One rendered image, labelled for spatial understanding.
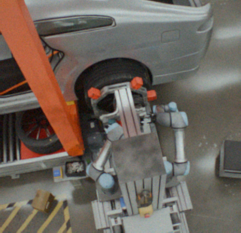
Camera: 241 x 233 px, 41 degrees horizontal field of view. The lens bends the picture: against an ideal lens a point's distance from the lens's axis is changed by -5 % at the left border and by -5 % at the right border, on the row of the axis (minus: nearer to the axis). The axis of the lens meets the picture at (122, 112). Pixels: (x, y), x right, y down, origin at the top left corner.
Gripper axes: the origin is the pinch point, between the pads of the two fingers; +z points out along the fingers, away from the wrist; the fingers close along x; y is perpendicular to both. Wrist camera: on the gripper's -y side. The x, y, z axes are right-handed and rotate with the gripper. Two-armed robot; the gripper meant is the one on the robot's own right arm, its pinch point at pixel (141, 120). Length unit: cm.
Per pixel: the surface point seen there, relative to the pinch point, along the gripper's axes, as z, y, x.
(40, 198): 124, -65, 39
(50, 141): 97, -33, -13
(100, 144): 46, -47, -5
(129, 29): -1, 79, -44
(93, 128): 50, -40, -23
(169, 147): -31, -83, 0
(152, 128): -17, -75, -27
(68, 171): 82, -30, 26
